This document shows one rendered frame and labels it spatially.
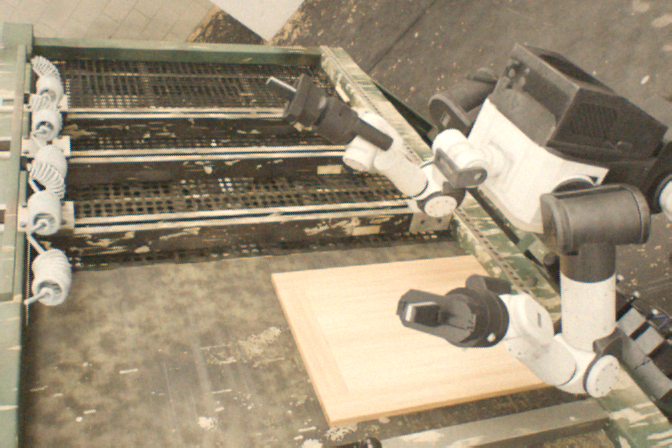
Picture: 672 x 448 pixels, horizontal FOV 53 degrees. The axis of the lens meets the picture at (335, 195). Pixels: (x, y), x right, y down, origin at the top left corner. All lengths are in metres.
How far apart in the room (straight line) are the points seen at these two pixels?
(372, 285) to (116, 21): 5.47
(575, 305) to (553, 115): 0.33
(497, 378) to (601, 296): 0.39
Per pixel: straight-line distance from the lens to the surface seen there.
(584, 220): 1.16
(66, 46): 2.69
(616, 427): 1.55
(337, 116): 1.46
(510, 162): 1.30
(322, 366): 1.44
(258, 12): 5.36
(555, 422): 1.48
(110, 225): 1.68
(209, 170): 1.96
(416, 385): 1.46
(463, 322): 0.94
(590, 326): 1.27
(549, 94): 1.25
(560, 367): 1.24
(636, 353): 1.74
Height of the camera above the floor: 2.29
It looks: 36 degrees down
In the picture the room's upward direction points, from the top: 60 degrees counter-clockwise
